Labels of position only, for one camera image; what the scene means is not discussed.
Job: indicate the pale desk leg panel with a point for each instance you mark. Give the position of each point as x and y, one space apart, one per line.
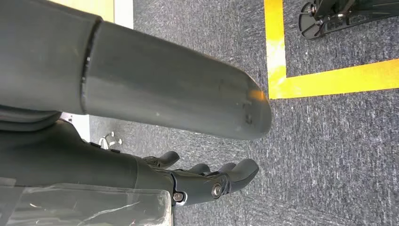
103 7

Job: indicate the clear plastic camera guard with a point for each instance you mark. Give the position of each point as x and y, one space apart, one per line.
78 206

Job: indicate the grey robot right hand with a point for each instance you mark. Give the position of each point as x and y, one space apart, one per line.
156 84

